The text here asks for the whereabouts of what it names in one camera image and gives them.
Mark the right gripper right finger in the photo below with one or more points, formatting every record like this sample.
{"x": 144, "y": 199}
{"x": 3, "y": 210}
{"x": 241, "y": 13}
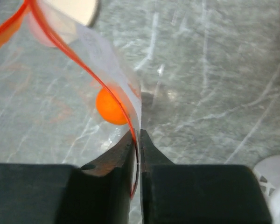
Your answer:
{"x": 197, "y": 193}

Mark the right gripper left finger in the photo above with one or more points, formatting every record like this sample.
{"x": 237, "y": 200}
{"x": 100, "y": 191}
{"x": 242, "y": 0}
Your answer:
{"x": 96, "y": 193}

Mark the orange fruit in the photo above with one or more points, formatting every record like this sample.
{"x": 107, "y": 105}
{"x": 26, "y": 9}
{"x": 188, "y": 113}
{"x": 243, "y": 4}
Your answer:
{"x": 109, "y": 109}

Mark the clear orange zip top bag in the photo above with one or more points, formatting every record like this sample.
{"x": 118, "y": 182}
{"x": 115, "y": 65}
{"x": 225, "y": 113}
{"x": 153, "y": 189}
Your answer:
{"x": 48, "y": 90}

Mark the white plastic dish basket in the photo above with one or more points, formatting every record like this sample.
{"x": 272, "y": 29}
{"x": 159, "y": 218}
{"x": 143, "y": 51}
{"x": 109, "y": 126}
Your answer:
{"x": 267, "y": 172}

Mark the pink and cream plate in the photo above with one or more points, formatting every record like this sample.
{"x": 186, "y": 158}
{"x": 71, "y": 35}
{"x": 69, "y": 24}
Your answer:
{"x": 64, "y": 15}

